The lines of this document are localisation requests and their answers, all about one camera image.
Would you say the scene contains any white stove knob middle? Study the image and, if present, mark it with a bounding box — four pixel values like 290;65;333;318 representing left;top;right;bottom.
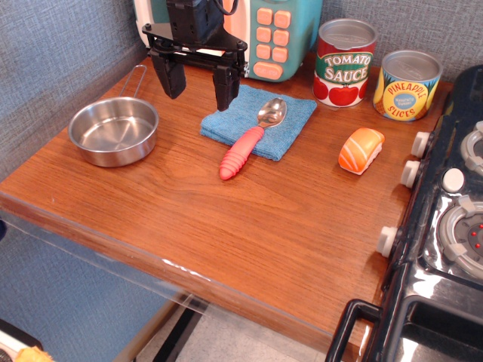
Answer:
400;161;420;189

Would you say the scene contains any white stove knob rear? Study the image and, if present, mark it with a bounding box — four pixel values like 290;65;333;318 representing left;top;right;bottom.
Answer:
411;132;431;158

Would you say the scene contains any white stove knob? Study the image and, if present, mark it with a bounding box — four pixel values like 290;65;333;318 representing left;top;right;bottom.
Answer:
400;161;420;189
411;132;431;158
377;226;398;258

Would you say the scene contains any toy salmon sushi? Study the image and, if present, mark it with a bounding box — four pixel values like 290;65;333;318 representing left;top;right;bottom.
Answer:
338;127;386;175

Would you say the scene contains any teal toy microwave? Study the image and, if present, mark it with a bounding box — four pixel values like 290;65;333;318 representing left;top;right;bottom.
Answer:
134;1;322;82

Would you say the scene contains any white stove knob front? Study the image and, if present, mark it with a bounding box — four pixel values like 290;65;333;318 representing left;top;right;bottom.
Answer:
377;226;398;258

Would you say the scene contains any blue folded cloth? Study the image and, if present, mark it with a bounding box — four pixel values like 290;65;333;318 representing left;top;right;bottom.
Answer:
199;84;318;162

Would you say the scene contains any small steel pot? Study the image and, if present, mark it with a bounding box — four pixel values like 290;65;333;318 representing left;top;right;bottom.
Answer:
67;64;160;168

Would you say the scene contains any tomato sauce can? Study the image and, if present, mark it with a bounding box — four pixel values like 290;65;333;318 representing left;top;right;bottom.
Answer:
312;18;378;108

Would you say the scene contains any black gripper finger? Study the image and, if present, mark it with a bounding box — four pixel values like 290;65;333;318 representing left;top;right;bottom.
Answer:
149;48;186;100
213;66;240;112

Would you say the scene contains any black cable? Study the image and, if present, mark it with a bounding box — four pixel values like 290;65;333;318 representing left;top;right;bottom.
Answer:
211;0;239;17

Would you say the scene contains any red handled metal spoon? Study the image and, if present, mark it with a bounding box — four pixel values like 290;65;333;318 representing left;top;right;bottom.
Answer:
219;97;288;180

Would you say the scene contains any black toy stove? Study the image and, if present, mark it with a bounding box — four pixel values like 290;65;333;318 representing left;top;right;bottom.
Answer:
326;66;482;361

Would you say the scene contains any pineapple slices can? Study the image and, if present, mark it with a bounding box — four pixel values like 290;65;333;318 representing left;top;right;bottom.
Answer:
373;50;443;121

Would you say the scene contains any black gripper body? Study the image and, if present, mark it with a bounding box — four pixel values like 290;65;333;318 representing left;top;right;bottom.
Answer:
142;1;248;70

